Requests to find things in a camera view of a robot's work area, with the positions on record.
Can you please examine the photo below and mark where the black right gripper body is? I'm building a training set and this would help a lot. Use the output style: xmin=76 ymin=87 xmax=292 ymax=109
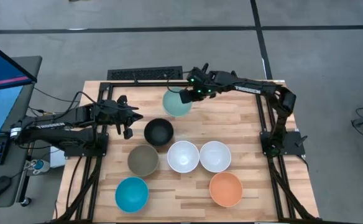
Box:
xmin=186 ymin=63 xmax=221 ymax=101

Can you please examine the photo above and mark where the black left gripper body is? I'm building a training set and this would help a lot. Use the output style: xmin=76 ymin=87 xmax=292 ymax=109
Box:
xmin=94 ymin=95 xmax=135 ymax=140

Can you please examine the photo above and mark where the mint green bowl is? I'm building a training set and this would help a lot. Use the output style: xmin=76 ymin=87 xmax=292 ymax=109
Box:
xmin=162 ymin=86 xmax=193 ymax=118

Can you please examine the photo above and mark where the black bowl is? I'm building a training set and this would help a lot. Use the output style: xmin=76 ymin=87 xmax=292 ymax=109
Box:
xmin=144 ymin=118 xmax=175 ymax=147

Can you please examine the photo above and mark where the black floor vent grille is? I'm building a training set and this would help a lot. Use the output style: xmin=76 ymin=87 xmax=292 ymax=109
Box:
xmin=106 ymin=65 xmax=184 ymax=81

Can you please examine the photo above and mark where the olive grey bowl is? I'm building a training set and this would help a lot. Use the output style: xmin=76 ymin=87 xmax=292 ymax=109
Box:
xmin=127 ymin=144 xmax=160 ymax=177

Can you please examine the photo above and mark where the white bowl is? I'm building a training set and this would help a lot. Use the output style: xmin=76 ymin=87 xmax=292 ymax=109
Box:
xmin=167 ymin=140 xmax=200 ymax=174
xmin=199 ymin=141 xmax=232 ymax=174

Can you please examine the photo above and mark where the white box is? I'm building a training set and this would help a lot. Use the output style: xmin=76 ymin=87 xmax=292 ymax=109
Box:
xmin=50 ymin=148 xmax=66 ymax=169

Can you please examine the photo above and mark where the teal blue bowl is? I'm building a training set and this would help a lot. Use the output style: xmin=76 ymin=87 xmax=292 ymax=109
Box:
xmin=114 ymin=176 xmax=150 ymax=214

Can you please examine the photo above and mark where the grey computer cart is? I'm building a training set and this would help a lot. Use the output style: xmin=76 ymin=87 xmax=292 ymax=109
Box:
xmin=0 ymin=55 xmax=43 ymax=209

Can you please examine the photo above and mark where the orange bowl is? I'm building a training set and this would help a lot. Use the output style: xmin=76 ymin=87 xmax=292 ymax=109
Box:
xmin=209 ymin=172 xmax=244 ymax=208

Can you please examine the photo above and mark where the tilted computer monitor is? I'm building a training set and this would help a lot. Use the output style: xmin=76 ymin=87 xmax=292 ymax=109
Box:
xmin=0 ymin=37 xmax=38 ymax=93

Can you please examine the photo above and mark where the black cable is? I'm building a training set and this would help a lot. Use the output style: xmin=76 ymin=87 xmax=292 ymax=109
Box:
xmin=33 ymin=87 xmax=99 ymax=105
xmin=165 ymin=70 xmax=192 ymax=94
xmin=65 ymin=155 xmax=83 ymax=218

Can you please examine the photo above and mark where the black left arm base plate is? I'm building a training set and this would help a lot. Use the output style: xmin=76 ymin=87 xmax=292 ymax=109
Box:
xmin=64 ymin=133 xmax=109 ymax=158

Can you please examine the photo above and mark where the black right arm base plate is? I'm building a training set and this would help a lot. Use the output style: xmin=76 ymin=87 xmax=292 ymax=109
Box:
xmin=260 ymin=130 xmax=306 ymax=157

